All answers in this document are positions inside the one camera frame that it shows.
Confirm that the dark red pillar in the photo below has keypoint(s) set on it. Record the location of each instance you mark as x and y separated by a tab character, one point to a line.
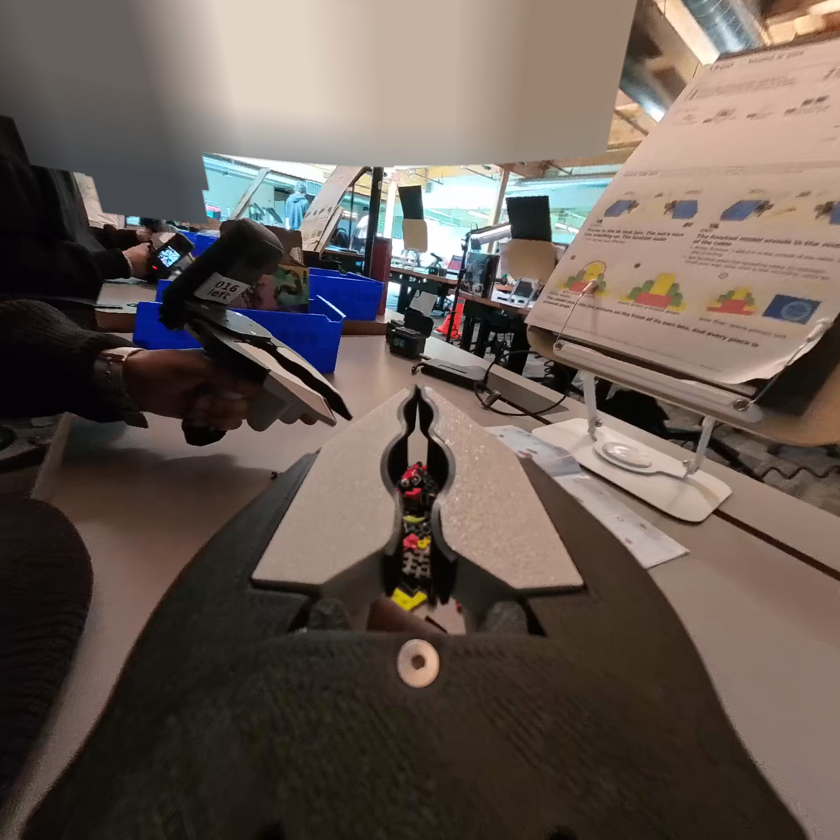
383	275

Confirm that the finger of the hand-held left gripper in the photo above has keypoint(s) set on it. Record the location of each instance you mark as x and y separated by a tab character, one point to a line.
321	388
295	392

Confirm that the lego instruction booklet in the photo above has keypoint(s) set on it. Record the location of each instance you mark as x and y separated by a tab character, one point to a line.
610	518

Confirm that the person's left hand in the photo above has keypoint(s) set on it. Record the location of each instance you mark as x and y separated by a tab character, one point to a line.
170	387

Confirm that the white document stand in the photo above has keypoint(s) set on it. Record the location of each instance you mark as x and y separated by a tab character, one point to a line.
643	479

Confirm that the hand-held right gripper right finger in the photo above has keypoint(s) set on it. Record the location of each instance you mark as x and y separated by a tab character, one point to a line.
505	525

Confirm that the flat black hub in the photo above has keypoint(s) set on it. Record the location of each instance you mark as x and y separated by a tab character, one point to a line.
453	371

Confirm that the orange cone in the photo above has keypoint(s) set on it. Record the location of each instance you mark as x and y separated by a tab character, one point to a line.
448	325

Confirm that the colourful lego box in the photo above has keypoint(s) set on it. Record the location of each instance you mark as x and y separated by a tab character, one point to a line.
282	289

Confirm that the black charging case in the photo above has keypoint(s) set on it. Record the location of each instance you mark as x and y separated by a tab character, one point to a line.
405	342

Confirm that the black red yellow lego assembly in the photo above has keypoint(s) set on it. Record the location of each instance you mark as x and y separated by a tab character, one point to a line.
417	525

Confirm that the person's left forearm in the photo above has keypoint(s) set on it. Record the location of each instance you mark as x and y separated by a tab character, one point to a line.
52	361

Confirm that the small black box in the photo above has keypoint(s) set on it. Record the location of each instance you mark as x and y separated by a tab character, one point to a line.
418	320

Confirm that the small device with screen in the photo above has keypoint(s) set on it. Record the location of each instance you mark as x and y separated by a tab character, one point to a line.
170	256

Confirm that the metal ceiling duct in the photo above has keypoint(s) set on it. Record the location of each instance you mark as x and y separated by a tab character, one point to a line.
709	33

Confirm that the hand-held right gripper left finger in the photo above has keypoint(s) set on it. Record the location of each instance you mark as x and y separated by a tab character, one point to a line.
328	525

